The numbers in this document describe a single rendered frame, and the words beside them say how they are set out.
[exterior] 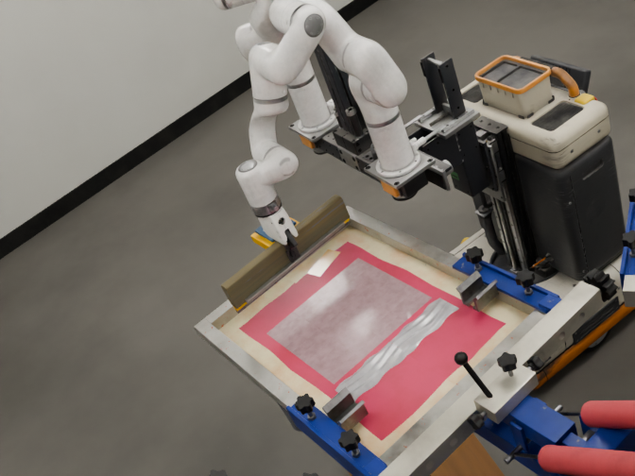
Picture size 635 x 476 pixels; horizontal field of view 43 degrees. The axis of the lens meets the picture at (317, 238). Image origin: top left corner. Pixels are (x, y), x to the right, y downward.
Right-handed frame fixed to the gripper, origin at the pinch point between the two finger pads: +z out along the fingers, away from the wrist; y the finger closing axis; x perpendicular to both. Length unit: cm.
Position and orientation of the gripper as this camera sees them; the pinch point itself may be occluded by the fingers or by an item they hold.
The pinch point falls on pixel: (288, 250)
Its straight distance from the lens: 215.4
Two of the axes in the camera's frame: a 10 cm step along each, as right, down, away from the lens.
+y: -5.9, -3.2, 7.5
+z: 3.4, 7.4, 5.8
